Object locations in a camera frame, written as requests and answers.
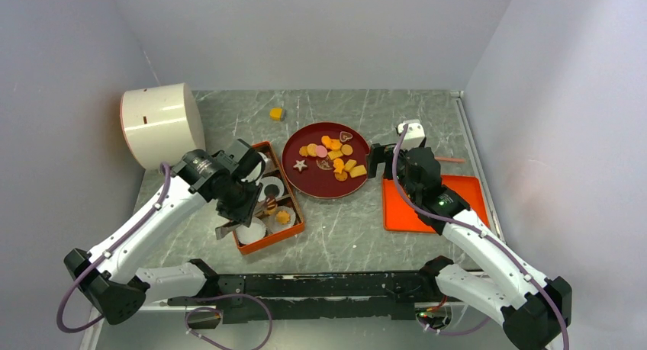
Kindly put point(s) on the orange compartment box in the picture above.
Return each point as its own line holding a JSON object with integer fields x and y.
{"x": 274, "y": 168}

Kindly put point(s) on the chocolate chip round cookie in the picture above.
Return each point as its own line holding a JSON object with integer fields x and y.
{"x": 341, "y": 176}

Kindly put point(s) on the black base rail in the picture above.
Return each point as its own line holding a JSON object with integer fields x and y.
{"x": 397, "y": 295}

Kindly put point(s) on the dark red round plate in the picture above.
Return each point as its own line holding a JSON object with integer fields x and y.
{"x": 318, "y": 179}

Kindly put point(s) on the white star cookie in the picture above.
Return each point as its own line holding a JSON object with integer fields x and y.
{"x": 300, "y": 165}

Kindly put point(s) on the orange chopstick lower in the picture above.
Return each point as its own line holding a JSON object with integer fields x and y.
{"x": 450, "y": 159}

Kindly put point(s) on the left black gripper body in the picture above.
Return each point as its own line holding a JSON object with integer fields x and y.
{"x": 238, "y": 202}

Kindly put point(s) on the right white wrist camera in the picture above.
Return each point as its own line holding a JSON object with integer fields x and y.
{"x": 412, "y": 134}

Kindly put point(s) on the orange tray lid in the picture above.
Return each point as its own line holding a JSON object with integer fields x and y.
{"x": 400, "y": 217}

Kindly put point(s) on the orange round cookie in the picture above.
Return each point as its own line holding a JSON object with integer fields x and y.
{"x": 312, "y": 149}

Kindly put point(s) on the orange leaf cookie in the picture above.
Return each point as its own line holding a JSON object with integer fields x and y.
{"x": 282, "y": 217}

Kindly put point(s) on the black round cookie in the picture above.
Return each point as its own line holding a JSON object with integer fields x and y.
{"x": 273, "y": 190}

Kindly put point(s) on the metal tongs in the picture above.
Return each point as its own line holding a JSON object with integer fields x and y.
{"x": 238, "y": 217}

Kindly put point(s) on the yellow rectangular cookie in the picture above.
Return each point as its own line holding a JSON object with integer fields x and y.
{"x": 357, "y": 171}

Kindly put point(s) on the white paper cup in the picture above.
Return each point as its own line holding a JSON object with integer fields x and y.
{"x": 276, "y": 228}
{"x": 250, "y": 234}
{"x": 272, "y": 180}

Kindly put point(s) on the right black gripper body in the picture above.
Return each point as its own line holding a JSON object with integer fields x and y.
{"x": 382, "y": 153}

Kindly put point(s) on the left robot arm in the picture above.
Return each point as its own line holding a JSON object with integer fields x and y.
{"x": 110, "y": 275}

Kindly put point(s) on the yellow cube block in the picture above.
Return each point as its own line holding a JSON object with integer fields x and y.
{"x": 277, "y": 114}

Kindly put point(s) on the heart outline cookie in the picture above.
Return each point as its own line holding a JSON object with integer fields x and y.
{"x": 345, "y": 136}

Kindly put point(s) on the orange fish cookie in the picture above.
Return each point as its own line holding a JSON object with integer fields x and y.
{"x": 338, "y": 165}

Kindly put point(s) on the white cylindrical container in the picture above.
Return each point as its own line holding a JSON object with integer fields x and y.
{"x": 161, "y": 124}

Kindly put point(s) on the plain round tan cookie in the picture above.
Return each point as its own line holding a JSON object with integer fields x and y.
{"x": 346, "y": 150}

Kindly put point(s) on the pink round cookie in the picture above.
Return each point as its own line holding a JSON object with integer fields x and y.
{"x": 321, "y": 151}

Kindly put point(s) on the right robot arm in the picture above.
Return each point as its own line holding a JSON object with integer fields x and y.
{"x": 531, "y": 308}

